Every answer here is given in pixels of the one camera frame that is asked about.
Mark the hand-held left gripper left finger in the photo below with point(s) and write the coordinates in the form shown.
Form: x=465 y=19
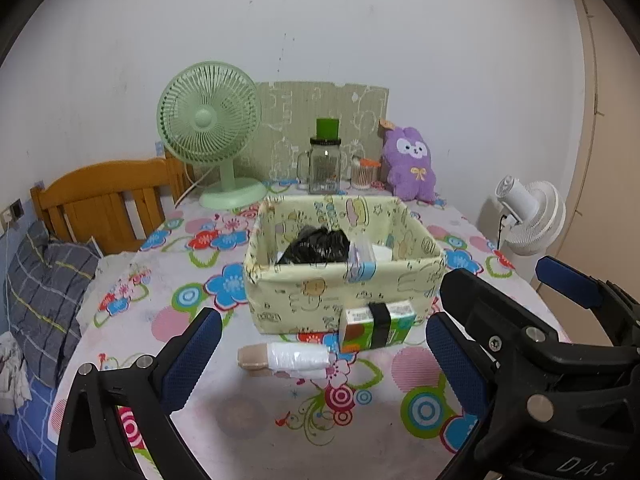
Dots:
x=192 y=360

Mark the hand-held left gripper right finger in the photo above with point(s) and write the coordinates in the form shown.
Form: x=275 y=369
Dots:
x=455 y=365

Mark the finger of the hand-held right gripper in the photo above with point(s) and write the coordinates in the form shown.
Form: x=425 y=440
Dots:
x=500 y=310
x=567 y=280

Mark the beige roll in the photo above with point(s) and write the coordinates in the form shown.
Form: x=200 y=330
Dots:
x=295 y=359

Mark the yellow printed fabric storage box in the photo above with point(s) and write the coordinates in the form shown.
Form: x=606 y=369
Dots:
x=300 y=300

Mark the clear plastic packet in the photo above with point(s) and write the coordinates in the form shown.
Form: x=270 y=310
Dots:
x=362 y=250

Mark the black plastic bag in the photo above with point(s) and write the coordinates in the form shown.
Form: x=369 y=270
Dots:
x=320 y=247

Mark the white standing fan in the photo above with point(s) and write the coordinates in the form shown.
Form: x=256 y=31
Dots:
x=537 y=220

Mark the floral tablecloth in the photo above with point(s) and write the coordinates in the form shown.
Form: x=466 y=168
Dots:
x=250 y=410

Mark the green drink carton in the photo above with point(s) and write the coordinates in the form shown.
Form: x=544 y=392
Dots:
x=357 y=332

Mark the beige door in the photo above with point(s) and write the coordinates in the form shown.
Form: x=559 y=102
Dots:
x=600 y=160

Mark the purple plush bunny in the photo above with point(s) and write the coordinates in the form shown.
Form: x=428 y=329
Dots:
x=412 y=180

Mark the grey plaid pillow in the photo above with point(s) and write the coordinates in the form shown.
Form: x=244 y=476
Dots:
x=45 y=290

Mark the wooden bed headboard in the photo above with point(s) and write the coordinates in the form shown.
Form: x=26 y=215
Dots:
x=100 y=210

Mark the blue bedsheet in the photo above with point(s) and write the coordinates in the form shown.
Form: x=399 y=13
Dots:
x=30 y=435

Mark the white crumpled cloth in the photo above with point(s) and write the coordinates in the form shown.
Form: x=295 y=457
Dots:
x=12 y=370

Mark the cotton swab container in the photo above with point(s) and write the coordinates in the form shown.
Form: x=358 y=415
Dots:
x=364 y=176

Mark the glass jar mug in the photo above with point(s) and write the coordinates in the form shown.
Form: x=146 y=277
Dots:
x=325 y=175

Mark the green desk fan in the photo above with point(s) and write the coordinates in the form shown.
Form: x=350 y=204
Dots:
x=205 y=120

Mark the green plastic cup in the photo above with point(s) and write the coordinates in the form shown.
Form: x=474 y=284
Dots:
x=327 y=129

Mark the wall socket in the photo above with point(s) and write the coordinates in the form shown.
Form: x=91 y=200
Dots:
x=15 y=208

